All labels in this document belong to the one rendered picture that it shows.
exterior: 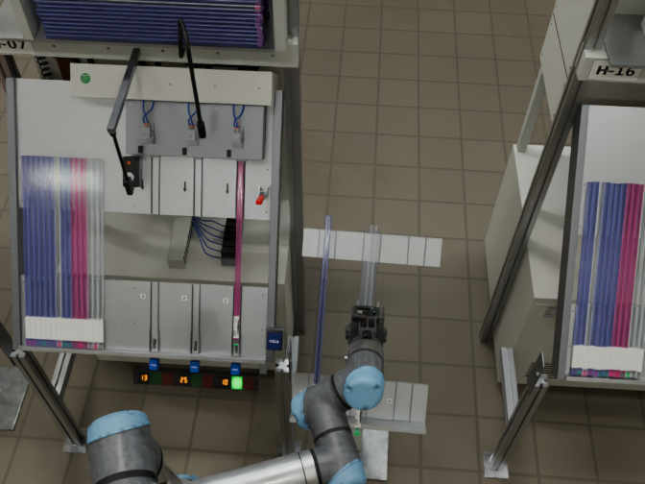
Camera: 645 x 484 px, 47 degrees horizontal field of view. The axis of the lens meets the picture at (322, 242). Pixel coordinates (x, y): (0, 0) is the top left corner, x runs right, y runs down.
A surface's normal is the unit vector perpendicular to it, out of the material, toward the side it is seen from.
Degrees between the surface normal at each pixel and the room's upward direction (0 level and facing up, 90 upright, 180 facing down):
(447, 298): 0
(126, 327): 47
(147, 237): 0
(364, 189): 0
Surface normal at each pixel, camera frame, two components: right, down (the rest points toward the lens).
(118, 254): 0.01, -0.61
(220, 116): -0.04, 0.17
